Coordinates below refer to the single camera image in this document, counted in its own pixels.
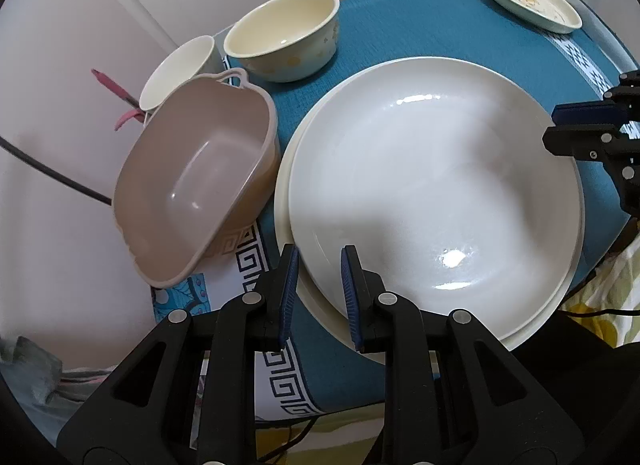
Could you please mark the blue patterned tablecloth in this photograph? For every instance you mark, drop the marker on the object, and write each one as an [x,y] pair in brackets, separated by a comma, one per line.
[375,30]

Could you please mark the large cream plate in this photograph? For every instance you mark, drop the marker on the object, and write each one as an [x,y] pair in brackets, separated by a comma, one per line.
[320,312]

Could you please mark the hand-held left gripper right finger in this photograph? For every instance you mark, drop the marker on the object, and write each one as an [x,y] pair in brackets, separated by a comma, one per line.
[349,295]

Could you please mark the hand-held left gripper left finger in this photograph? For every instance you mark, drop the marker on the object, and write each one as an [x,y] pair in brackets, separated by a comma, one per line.
[289,290]

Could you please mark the small floral print plate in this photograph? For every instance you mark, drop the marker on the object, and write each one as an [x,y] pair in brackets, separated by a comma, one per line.
[525,0]

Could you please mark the grey-green cloth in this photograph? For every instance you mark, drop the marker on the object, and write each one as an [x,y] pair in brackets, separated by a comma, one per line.
[45,375]

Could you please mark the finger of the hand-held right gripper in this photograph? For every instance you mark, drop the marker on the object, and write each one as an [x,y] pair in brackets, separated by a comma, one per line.
[585,114]
[580,142]

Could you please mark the cream bowl with floral print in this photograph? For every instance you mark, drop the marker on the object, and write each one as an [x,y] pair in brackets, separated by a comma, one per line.
[300,45]

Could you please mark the white embossed bowl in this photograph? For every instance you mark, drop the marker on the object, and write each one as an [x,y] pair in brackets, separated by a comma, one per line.
[175,70]

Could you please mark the large white plate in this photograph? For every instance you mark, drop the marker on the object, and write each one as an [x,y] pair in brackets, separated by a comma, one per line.
[425,170]

